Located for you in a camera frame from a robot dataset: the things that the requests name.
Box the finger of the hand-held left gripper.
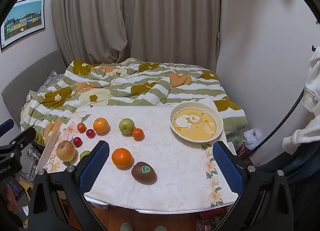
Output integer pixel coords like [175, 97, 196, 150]
[8, 127, 37, 152]
[0, 118, 15, 138]

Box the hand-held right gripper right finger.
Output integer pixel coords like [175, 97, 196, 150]
[212, 141, 294, 231]

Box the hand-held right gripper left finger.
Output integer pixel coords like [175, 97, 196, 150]
[28, 140, 111, 231]

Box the large deep orange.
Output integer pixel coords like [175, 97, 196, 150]
[111, 148, 133, 169]

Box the brownish red apple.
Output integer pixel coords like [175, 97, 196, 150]
[56, 141, 76, 162]

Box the light orange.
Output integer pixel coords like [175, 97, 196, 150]
[93, 118, 109, 134]

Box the green apple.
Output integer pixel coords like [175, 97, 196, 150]
[119, 118, 135, 134]

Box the cream plate with bear print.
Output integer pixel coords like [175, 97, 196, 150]
[170, 102, 224, 143]

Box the pink patterned cloth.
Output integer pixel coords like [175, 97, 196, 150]
[237, 143, 248, 157]

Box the white knife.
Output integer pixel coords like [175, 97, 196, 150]
[35, 133, 60, 174]

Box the light green cloth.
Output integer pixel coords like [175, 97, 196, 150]
[226, 131, 247, 152]

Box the white plastic bag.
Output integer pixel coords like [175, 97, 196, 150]
[244, 129, 262, 150]

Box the brown kiwi with sticker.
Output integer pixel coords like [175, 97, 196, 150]
[131, 162, 157, 185]

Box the red patterned bag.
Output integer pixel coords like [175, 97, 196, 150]
[197, 207, 227, 231]

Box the grey headboard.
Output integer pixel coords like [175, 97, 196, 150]
[1, 51, 68, 121]

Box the small mandarin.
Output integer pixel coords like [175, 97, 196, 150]
[132, 128, 144, 141]

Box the white floral tablecloth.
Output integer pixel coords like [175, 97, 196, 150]
[44, 98, 239, 213]

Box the grey patterned pillow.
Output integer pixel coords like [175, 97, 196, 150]
[40, 69, 63, 90]

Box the dark blue cloth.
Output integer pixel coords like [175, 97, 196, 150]
[257, 155, 320, 189]

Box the green striped floral blanket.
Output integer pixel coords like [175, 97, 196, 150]
[20, 58, 248, 146]

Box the white hanging garment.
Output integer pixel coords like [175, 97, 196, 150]
[282, 46, 320, 156]

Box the beige curtain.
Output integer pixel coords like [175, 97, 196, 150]
[51, 0, 222, 71]

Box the black cable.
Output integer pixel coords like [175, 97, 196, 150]
[239, 88, 306, 161]

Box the wall poster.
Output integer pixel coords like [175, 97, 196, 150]
[0, 0, 47, 51]

